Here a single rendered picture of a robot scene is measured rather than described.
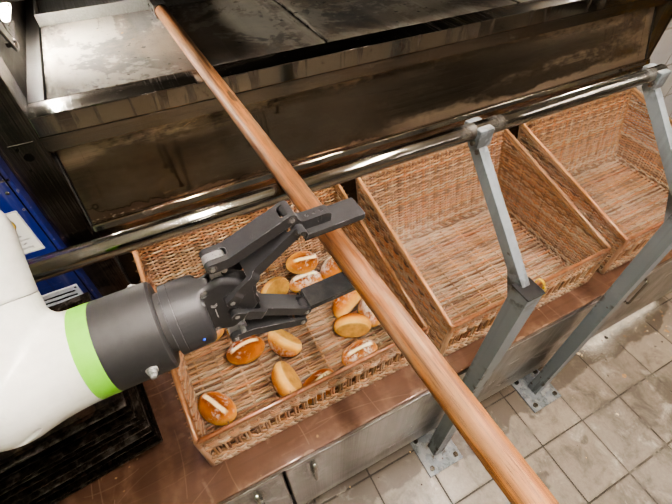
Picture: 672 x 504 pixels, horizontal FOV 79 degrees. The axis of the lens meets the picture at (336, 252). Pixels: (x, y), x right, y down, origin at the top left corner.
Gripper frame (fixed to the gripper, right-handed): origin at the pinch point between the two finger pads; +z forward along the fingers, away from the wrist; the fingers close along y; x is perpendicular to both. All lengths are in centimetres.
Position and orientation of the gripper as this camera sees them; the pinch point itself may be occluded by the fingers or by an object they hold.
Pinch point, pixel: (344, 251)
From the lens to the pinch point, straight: 47.7
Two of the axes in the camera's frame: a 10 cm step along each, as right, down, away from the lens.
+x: 4.7, 6.6, -5.9
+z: 8.8, -3.5, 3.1
